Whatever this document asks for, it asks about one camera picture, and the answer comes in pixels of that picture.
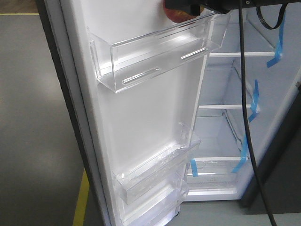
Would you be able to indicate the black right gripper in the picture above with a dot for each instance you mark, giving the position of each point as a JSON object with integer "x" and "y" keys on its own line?
{"x": 193, "y": 7}

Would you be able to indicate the red yellow apple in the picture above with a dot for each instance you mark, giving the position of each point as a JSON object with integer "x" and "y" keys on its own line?
{"x": 178, "y": 16}

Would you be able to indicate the fridge door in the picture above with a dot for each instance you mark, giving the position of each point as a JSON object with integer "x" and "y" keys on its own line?
{"x": 117, "y": 131}

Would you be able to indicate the fridge body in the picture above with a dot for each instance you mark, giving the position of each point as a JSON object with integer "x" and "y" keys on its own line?
{"x": 226, "y": 97}

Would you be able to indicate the upper clear door bin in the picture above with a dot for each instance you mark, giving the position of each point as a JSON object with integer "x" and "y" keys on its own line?
{"x": 122, "y": 65}

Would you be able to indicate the clear door bin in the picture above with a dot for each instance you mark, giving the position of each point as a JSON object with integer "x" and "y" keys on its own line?
{"x": 150, "y": 208}
{"x": 122, "y": 65}
{"x": 132, "y": 183}

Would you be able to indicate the top blue tape strip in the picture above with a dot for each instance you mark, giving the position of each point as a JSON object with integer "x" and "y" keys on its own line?
{"x": 279, "y": 48}

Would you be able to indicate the blue tape strip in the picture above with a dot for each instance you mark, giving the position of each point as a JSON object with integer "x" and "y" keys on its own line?
{"x": 243, "y": 156}
{"x": 255, "y": 102}
{"x": 279, "y": 48}
{"x": 194, "y": 168}

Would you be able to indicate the middle blue tape strip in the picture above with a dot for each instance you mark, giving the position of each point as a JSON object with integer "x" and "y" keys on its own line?
{"x": 255, "y": 102}

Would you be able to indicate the lower right blue tape strip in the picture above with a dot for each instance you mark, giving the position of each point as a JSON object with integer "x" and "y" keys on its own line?
{"x": 243, "y": 156}

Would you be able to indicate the lower left blue tape strip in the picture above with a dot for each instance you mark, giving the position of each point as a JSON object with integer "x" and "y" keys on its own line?
{"x": 194, "y": 168}

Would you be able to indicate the clear crisper drawer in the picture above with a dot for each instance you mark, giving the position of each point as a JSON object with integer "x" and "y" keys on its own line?
{"x": 214, "y": 170}

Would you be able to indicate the middle clear door bin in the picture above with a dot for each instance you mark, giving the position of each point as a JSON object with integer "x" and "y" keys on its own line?
{"x": 132, "y": 183}

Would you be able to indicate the lower clear door bin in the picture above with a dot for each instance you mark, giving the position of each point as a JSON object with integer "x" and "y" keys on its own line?
{"x": 150, "y": 208}

